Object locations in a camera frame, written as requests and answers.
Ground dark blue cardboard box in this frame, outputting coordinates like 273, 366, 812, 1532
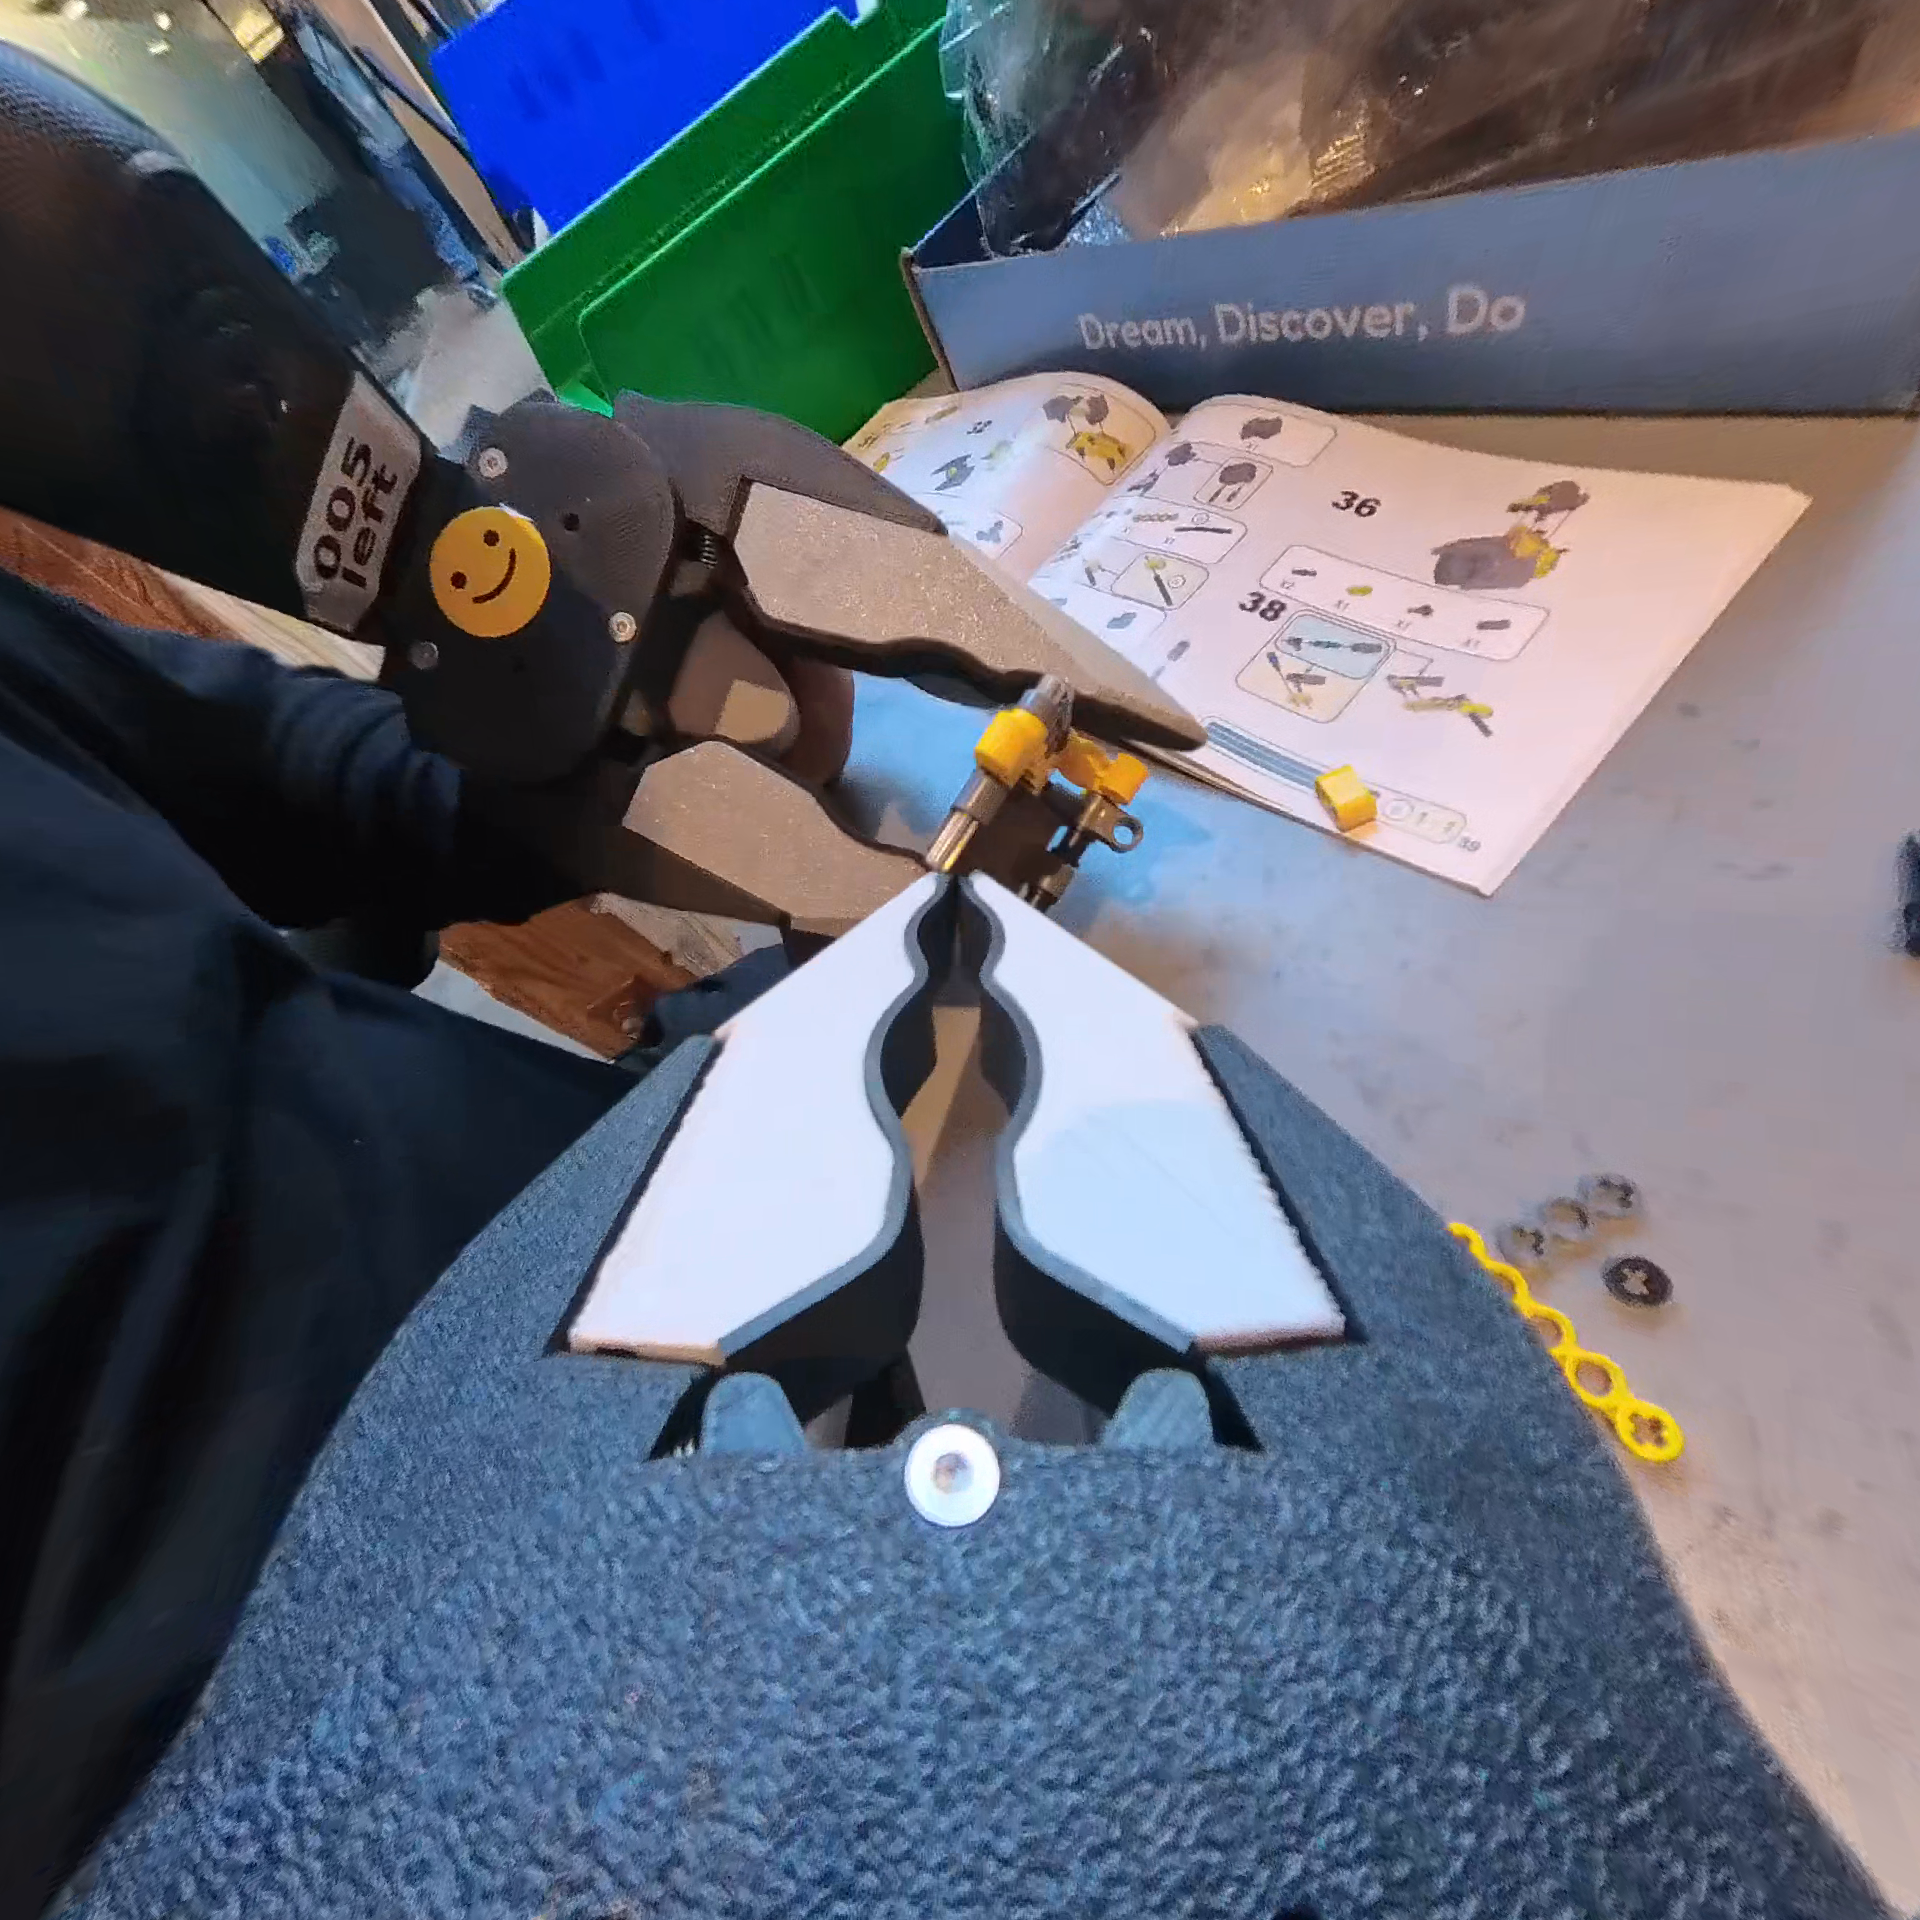
903, 128, 1920, 422

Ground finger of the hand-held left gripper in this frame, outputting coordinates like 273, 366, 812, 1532
732, 479, 1211, 755
620, 742, 935, 940

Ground instruction booklet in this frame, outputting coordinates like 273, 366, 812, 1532
844, 372, 1812, 895

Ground person's dark clothed body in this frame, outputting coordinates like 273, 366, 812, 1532
0, 719, 633, 1920

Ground small yellow axle assembly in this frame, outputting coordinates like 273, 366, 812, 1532
921, 675, 1073, 875

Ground green box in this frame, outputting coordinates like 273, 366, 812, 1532
503, 0, 976, 443

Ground crumpled clear plastic bags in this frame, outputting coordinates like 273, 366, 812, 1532
936, 0, 1920, 250

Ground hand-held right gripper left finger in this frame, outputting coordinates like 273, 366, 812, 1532
567, 872, 963, 1366

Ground blue plastic box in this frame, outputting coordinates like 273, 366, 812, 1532
427, 0, 887, 232

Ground yellow five-hole beam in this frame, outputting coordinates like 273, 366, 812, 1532
1447, 1219, 1686, 1464

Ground wooden stool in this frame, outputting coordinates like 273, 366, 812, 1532
0, 502, 751, 1059

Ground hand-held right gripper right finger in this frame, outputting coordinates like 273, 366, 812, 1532
958, 872, 1350, 1362

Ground person's left hand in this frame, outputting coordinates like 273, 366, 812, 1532
783, 656, 859, 792

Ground person's left forearm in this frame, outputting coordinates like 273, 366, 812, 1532
0, 568, 662, 940

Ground small grey three-hole connector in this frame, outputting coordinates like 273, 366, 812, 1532
1500, 1175, 1647, 1262

